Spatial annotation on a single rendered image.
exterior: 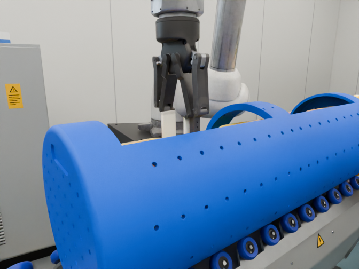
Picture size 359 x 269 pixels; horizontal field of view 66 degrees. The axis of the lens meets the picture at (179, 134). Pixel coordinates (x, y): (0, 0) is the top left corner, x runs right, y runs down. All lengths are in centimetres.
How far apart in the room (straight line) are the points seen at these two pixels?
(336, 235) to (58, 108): 283
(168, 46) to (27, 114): 151
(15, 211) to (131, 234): 179
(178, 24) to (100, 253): 34
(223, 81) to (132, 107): 244
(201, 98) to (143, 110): 304
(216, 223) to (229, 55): 74
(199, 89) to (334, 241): 61
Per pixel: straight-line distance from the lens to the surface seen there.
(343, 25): 600
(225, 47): 105
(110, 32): 333
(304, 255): 78
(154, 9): 49
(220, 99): 108
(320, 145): 67
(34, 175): 202
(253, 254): 61
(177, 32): 46
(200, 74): 45
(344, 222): 96
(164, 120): 53
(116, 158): 36
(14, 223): 215
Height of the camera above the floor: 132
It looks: 14 degrees down
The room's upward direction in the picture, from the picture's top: straight up
